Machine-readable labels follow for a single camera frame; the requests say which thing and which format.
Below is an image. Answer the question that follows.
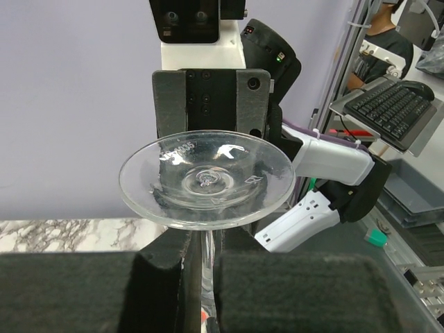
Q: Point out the black computer mouse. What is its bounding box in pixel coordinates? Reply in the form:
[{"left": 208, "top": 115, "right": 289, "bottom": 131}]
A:
[{"left": 400, "top": 80, "right": 435, "bottom": 101}]

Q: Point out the grey keyboard tray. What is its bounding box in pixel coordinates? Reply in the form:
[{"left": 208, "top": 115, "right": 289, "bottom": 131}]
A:
[{"left": 330, "top": 75, "right": 443, "bottom": 157}]

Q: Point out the clear tumbler glass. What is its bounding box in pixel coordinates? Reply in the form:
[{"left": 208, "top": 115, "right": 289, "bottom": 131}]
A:
[{"left": 119, "top": 130, "right": 296, "bottom": 316}]

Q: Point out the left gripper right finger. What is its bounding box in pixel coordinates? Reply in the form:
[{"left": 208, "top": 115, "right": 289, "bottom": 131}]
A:
[{"left": 214, "top": 227, "right": 399, "bottom": 332}]

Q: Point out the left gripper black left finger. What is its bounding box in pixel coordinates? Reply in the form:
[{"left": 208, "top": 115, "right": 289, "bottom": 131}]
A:
[{"left": 1, "top": 230, "right": 200, "bottom": 332}]

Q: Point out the black computer keyboard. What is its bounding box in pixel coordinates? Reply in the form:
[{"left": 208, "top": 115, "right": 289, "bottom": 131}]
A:
[{"left": 345, "top": 81, "right": 435, "bottom": 142}]

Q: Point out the person in dark shirt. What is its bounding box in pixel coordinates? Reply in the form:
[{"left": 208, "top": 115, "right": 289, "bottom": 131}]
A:
[{"left": 345, "top": 1, "right": 413, "bottom": 94}]

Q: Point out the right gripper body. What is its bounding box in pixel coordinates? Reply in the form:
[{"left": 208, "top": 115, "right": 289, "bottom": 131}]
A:
[{"left": 152, "top": 69, "right": 271, "bottom": 138}]

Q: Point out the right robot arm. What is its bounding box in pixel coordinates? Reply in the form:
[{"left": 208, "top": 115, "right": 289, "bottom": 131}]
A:
[{"left": 153, "top": 19, "right": 391, "bottom": 253}]

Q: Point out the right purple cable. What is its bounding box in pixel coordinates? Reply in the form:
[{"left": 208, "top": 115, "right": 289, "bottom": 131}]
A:
[{"left": 282, "top": 119, "right": 368, "bottom": 152}]

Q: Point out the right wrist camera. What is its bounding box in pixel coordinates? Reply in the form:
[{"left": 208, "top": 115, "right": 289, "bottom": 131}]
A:
[{"left": 149, "top": 0, "right": 248, "bottom": 71}]

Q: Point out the grey plastic bin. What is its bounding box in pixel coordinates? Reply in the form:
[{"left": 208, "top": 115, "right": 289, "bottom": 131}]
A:
[{"left": 378, "top": 159, "right": 443, "bottom": 228}]

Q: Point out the orange black marker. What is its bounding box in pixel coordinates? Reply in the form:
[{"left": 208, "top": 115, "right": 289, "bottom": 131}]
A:
[{"left": 200, "top": 309, "right": 220, "bottom": 333}]

